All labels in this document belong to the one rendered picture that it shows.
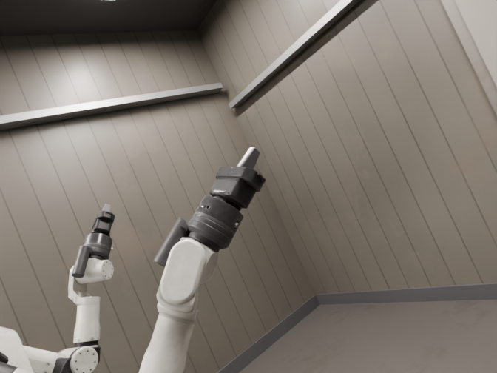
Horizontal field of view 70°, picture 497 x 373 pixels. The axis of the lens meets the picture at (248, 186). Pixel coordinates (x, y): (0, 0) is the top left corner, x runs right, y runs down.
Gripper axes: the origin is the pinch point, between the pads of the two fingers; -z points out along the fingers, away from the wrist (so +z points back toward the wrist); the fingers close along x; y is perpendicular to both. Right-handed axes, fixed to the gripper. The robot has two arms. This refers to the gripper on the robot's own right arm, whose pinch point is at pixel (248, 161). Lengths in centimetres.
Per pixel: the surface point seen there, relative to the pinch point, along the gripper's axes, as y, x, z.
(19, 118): -34, 266, -20
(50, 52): -47, 301, -89
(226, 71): 91, 278, -192
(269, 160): 172, 238, -126
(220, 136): 122, 272, -123
